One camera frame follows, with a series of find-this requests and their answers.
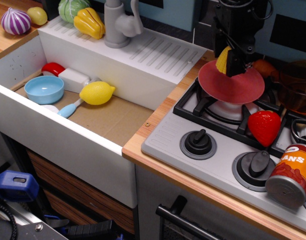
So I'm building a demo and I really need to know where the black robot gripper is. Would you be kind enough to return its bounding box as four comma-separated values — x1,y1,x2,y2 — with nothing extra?
212,0,267,77

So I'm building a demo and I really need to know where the yellow toy corn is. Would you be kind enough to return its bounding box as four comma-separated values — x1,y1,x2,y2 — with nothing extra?
215,46,231,74

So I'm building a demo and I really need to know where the pink plastic plate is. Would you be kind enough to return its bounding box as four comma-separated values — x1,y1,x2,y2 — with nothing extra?
198,60,265,105

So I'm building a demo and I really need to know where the orange toy fruit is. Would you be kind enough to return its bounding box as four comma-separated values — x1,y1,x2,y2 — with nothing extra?
252,59,277,79

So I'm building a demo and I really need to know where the orange transparent toy pot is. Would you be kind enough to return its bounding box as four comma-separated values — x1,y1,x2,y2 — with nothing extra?
270,60,306,115

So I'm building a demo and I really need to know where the red toy strawberry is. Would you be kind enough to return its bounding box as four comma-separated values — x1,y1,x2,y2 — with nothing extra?
247,110,281,147

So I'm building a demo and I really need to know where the black burner grate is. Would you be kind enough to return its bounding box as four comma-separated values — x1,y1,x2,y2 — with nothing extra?
173,79,306,157

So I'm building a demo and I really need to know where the white toy sink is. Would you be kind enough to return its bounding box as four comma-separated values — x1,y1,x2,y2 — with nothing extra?
0,17,206,208

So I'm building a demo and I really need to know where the grey toy stove top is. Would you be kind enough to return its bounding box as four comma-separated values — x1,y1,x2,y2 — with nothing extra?
141,77,306,236

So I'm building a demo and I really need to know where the black left stove knob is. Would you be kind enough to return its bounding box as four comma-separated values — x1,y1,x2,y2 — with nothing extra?
180,129,217,161

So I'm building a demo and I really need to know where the black stove knob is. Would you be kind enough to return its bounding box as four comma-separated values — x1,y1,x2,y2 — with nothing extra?
232,150,276,192
180,129,217,161

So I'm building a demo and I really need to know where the grey toy faucet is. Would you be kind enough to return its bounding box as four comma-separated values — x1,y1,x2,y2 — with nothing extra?
104,0,144,49

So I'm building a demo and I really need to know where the black right stove knob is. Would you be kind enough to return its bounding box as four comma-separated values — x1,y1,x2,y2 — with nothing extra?
232,150,276,192

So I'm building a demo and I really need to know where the brown cardboard sheet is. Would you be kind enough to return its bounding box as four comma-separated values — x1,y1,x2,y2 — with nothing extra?
6,88,153,154

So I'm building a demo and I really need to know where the yellow toy lemon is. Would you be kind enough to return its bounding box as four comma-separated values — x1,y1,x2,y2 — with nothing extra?
79,81,116,106

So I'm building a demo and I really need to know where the orange toy beans can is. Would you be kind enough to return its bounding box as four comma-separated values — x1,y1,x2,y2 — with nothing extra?
265,144,306,208

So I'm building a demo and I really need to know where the yellow toy bell pepper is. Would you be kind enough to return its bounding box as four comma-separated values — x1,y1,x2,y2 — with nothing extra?
74,7,106,40

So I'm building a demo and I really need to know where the white toy bottle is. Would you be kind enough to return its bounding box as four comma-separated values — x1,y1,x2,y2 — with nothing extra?
58,68,101,93

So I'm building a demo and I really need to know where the green toy cabbage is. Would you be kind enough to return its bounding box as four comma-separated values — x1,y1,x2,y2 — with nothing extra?
58,0,91,24

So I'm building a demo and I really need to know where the light blue toy spoon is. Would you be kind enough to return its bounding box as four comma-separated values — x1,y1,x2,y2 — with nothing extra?
57,99,84,118

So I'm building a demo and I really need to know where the red white toy mushroom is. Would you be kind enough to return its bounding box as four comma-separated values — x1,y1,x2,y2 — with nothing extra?
41,62,65,77

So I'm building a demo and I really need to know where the light blue toy bowl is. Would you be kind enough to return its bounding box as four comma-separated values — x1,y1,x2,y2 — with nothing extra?
24,75,64,105

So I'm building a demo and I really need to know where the yellow-green toy potato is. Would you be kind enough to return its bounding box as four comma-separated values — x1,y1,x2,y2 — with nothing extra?
27,7,48,26

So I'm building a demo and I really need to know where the purple striped toy onion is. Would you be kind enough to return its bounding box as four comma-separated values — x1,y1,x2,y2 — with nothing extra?
1,7,32,35

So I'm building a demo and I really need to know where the blue plastic clamp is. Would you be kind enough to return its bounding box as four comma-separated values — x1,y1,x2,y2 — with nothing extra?
0,170,40,202

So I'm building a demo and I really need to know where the black oven door handle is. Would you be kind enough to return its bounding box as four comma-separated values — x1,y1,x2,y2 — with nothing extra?
155,195,221,240

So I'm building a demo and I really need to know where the black braided cable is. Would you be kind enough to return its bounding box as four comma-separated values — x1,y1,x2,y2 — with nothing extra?
0,202,18,240

